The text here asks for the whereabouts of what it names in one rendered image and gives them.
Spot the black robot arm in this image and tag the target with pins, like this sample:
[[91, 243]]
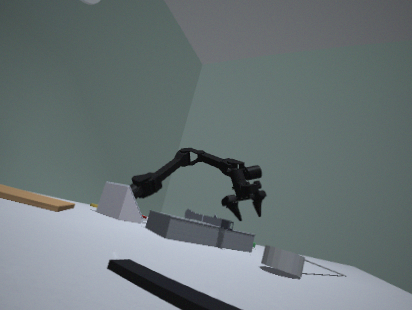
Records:
[[149, 183]]

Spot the wooden board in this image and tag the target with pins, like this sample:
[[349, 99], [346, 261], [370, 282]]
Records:
[[34, 199]]

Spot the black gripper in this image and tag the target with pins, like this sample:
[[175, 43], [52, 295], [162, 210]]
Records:
[[231, 201]]

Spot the black flat bar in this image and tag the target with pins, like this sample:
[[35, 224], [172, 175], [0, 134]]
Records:
[[171, 291]]

